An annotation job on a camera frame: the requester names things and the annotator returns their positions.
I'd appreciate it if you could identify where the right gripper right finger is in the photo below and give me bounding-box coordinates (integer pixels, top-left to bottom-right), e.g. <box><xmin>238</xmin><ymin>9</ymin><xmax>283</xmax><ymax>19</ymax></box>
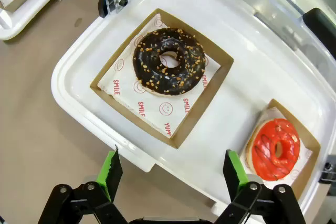
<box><xmin>215</xmin><ymin>149</ymin><xmax>307</xmax><ymax>224</ymax></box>

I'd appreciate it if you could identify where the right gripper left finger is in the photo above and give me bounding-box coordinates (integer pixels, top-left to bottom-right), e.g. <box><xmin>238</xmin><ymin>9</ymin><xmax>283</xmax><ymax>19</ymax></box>
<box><xmin>38</xmin><ymin>144</ymin><xmax>129</xmax><ymax>224</ymax></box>

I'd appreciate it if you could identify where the chocolate donut with nut bits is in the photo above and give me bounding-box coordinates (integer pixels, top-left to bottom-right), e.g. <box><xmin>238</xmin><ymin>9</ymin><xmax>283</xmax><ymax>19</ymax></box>
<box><xmin>132</xmin><ymin>27</ymin><xmax>206</xmax><ymax>98</ymax></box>

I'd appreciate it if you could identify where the brown box of nut donut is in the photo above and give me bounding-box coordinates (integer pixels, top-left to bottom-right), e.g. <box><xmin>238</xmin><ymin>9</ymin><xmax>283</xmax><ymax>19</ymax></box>
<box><xmin>89</xmin><ymin>8</ymin><xmax>235</xmax><ymax>149</ymax></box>

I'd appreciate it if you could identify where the red glazed donut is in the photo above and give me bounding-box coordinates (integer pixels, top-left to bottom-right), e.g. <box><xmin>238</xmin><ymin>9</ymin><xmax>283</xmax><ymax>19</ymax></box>
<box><xmin>245</xmin><ymin>118</ymin><xmax>301</xmax><ymax>182</ymax></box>

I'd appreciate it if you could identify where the smile paper under red donut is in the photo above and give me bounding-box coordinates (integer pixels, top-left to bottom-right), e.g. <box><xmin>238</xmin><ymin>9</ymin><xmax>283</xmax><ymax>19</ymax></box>
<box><xmin>243</xmin><ymin>107</ymin><xmax>313</xmax><ymax>187</ymax></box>

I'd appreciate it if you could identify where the smile paper under nut donut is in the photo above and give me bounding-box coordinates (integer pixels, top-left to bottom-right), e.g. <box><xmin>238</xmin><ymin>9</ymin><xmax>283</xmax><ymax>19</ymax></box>
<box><xmin>97</xmin><ymin>13</ymin><xmax>221</xmax><ymax>140</ymax></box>

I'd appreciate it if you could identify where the brown box of red donut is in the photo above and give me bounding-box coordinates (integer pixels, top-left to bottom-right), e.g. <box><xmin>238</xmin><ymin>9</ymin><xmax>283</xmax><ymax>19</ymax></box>
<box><xmin>240</xmin><ymin>98</ymin><xmax>321</xmax><ymax>201</ymax></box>

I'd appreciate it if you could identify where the white display case tray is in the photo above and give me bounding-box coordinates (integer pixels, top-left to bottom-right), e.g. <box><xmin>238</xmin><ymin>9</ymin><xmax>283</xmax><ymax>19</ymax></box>
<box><xmin>51</xmin><ymin>0</ymin><xmax>336</xmax><ymax>218</ymax></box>
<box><xmin>0</xmin><ymin>0</ymin><xmax>63</xmax><ymax>41</ymax></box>

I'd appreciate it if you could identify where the black lid handle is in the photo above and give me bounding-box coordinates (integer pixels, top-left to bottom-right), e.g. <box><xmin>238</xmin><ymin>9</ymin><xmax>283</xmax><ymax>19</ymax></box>
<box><xmin>301</xmin><ymin>7</ymin><xmax>336</xmax><ymax>59</ymax></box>

